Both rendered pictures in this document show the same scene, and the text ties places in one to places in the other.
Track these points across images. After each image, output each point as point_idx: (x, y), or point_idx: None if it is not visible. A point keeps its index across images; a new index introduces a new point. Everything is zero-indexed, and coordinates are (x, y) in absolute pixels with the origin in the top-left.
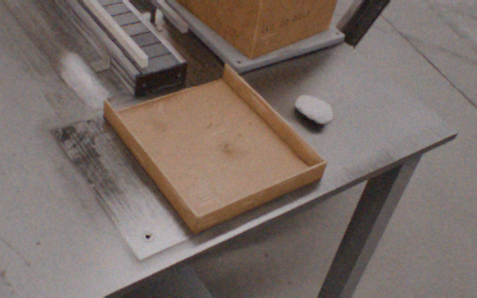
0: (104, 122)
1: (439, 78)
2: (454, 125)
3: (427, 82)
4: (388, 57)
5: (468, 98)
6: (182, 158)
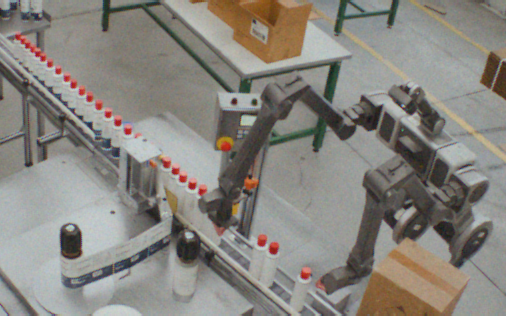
0: None
1: (468, 264)
2: (484, 304)
3: (460, 269)
4: (431, 252)
5: (489, 277)
6: None
